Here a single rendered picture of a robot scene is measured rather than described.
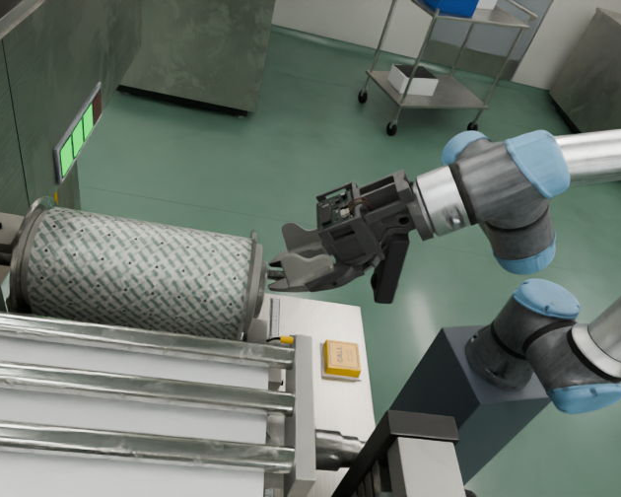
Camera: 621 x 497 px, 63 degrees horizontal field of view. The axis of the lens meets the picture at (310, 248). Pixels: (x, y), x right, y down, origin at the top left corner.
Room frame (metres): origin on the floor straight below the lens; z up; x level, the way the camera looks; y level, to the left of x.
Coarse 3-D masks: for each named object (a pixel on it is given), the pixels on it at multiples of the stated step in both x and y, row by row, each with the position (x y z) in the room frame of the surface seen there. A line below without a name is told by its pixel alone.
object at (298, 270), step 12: (288, 264) 0.44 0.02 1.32; (300, 264) 0.45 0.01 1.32; (312, 264) 0.45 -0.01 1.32; (324, 264) 0.45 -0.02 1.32; (288, 276) 0.44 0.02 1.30; (300, 276) 0.45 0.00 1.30; (312, 276) 0.45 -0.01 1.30; (276, 288) 0.44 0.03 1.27; (288, 288) 0.44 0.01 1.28; (300, 288) 0.44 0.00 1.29
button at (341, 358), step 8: (328, 344) 0.67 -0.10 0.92; (336, 344) 0.68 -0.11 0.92; (344, 344) 0.68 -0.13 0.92; (352, 344) 0.69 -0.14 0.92; (328, 352) 0.65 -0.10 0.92; (336, 352) 0.66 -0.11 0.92; (344, 352) 0.66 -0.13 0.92; (352, 352) 0.67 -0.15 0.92; (328, 360) 0.63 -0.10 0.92; (336, 360) 0.64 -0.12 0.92; (344, 360) 0.64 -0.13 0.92; (352, 360) 0.65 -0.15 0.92; (328, 368) 0.62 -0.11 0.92; (336, 368) 0.62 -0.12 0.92; (344, 368) 0.63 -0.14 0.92; (352, 368) 0.63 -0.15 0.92; (360, 368) 0.64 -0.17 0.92; (352, 376) 0.63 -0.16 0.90
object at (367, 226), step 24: (360, 192) 0.50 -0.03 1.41; (384, 192) 0.49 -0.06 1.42; (408, 192) 0.48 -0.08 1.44; (336, 216) 0.47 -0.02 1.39; (360, 216) 0.45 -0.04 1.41; (384, 216) 0.48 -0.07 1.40; (408, 216) 0.49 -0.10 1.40; (336, 240) 0.45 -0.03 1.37; (360, 240) 0.45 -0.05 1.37; (384, 240) 0.48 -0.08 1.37
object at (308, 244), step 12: (288, 228) 0.50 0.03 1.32; (300, 228) 0.50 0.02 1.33; (288, 240) 0.50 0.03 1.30; (300, 240) 0.50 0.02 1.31; (312, 240) 0.50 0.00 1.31; (288, 252) 0.50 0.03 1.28; (300, 252) 0.49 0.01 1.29; (312, 252) 0.50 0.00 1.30; (324, 252) 0.49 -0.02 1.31; (276, 264) 0.49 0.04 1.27
